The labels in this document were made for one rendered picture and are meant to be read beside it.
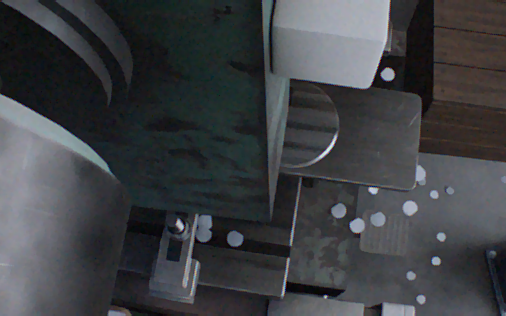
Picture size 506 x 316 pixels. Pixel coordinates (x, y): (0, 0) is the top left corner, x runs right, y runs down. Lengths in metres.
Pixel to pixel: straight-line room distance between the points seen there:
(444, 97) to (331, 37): 1.13
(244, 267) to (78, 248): 0.65
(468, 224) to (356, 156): 0.89
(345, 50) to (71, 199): 0.10
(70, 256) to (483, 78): 1.26
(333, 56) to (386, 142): 0.58
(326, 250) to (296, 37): 0.69
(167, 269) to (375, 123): 0.34
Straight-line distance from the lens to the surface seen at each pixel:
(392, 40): 1.04
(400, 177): 0.77
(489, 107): 1.35
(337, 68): 0.22
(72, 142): 0.17
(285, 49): 0.21
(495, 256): 1.61
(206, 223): 0.82
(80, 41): 0.19
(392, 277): 1.54
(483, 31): 1.43
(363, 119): 0.79
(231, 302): 0.89
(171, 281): 0.76
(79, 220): 0.16
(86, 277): 0.17
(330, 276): 0.87
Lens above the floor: 1.50
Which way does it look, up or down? 72 degrees down
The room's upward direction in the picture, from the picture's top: 6 degrees counter-clockwise
